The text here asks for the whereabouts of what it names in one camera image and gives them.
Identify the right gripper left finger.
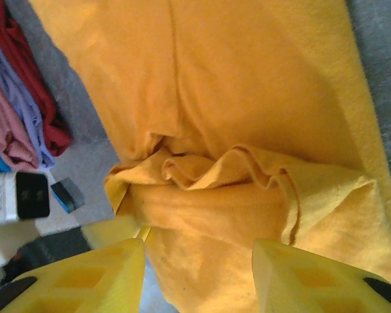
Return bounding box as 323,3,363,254
0,237,147,313

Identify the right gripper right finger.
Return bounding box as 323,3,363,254
252,237,391,313

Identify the orange t-shirt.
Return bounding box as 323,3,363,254
29,0,391,313

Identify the small blue grey block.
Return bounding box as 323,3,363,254
50,177,86,213

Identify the folded pink t-shirt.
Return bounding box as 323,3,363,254
0,65,40,170

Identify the folded purple t-shirt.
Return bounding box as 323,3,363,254
0,31,56,169

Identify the folded red t-shirt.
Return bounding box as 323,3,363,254
0,0,73,157

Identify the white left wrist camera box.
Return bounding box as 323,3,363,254
0,171,51,228

